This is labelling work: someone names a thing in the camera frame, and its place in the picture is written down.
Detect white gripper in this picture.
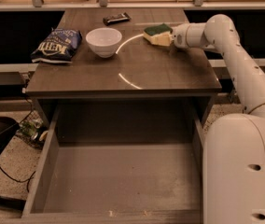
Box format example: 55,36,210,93
150,23,206,49

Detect green and yellow sponge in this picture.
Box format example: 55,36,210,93
143,23,173,44

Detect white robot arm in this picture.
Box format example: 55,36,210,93
147,14,265,224

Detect grey wooden drawer cabinet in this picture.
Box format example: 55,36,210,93
26,7,223,144

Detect open grey top drawer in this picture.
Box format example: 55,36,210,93
2,102,202,224

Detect dark snack bar wrapper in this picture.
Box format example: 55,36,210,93
103,12,131,26

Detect white ceramic bowl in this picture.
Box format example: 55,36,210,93
85,27,122,58

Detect blue kettle chips bag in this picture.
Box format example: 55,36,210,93
31,28,82,63

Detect green cans in basket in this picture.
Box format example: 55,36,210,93
19,119,48,142

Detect black floor cable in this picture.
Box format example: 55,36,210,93
0,161,37,193

